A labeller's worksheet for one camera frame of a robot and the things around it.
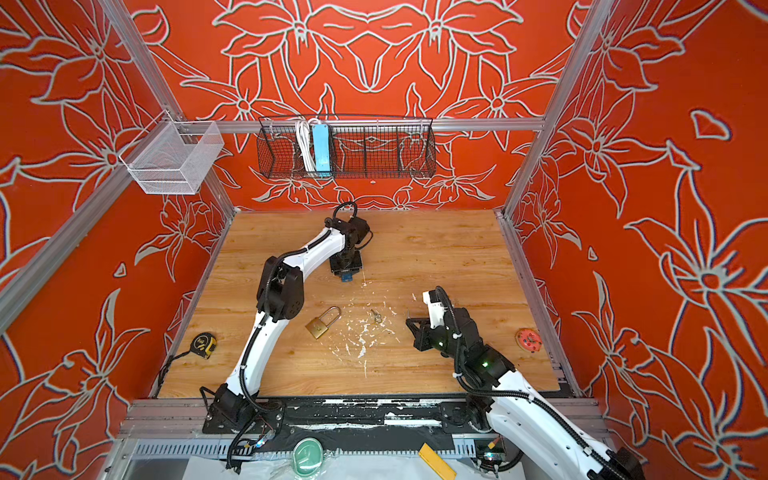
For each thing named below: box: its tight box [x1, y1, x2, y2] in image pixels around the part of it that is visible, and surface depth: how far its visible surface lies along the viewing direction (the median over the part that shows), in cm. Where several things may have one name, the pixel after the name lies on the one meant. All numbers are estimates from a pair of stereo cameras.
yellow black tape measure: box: [190, 332, 217, 360], surface depth 85 cm
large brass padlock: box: [304, 306, 342, 339], surface depth 90 cm
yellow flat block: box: [418, 442, 457, 480], surface depth 68 cm
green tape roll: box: [293, 437, 325, 478], surface depth 69 cm
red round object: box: [515, 328, 543, 353], surface depth 85 cm
